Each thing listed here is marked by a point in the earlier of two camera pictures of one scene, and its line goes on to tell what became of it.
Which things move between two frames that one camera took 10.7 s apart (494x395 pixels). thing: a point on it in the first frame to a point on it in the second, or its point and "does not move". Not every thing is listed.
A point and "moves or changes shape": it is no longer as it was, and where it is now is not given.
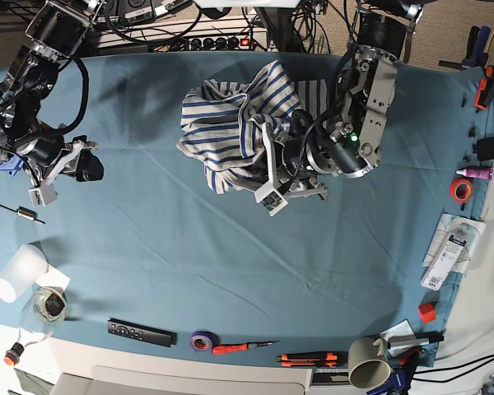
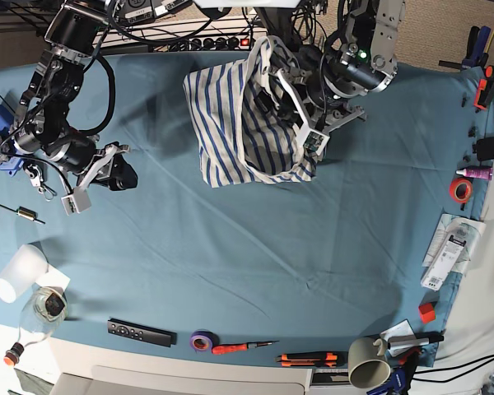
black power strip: (243, 42) does not move
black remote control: (141, 332) does not move
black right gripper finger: (90, 167) to (123, 175)
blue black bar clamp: (401, 377) does not move
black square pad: (487, 148) does not move
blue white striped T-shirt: (220, 129) moves or changes shape
